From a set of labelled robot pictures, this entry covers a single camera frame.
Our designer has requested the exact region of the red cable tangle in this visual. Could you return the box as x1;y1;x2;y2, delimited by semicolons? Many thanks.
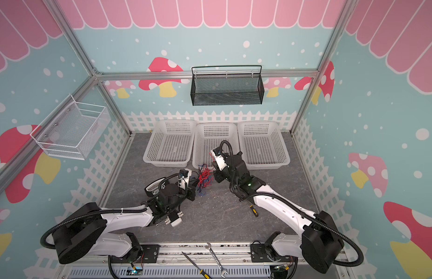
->
196;163;214;195

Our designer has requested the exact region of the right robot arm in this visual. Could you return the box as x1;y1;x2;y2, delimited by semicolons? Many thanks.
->
211;140;364;274

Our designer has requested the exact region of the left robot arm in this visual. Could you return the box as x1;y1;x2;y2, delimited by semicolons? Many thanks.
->
40;169;198;265

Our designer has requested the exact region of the middle white plastic basket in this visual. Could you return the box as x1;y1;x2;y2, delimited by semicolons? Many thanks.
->
192;123;240;169

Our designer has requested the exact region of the white plastic basket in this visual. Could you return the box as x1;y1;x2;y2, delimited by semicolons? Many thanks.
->
192;123;240;169
143;119;196;168
238;121;290;170

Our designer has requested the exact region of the right white plastic basket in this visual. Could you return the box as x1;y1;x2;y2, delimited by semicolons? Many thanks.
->
238;121;290;170

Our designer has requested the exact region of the left white plastic basket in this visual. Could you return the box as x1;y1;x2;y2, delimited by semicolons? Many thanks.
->
143;119;196;168

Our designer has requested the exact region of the yellow black small screwdriver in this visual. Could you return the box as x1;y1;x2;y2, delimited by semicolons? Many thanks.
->
249;205;259;217

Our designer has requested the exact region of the silver combination wrench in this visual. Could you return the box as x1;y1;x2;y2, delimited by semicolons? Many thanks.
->
206;242;228;279

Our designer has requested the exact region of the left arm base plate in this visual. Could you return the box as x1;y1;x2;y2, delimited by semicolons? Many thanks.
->
111;244;160;264

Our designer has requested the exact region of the black wire mesh wall basket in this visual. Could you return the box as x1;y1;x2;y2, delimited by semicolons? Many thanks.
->
190;65;265;106

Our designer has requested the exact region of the yellow handled front screwdriver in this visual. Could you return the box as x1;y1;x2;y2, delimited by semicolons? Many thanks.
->
182;252;211;279

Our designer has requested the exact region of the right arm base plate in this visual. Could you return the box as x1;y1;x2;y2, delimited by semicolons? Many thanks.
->
250;241;293;263

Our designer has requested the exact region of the white wire wall basket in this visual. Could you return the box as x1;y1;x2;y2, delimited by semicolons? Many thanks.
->
30;95;111;160

